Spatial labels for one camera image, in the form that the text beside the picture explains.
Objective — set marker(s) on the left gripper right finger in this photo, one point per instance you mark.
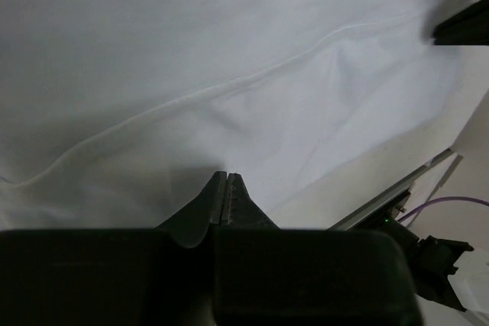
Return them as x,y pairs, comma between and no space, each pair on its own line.
264,275

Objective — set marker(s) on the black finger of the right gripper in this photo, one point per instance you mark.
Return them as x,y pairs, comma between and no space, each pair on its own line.
469,27

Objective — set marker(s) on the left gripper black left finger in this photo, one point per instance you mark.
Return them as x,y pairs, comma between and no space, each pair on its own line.
125,276

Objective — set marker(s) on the white skirt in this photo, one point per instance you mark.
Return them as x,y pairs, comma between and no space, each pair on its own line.
114,113

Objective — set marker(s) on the front aluminium rail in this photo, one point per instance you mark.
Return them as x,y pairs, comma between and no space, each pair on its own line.
414,189

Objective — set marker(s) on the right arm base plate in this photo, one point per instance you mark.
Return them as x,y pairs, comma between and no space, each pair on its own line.
431,260

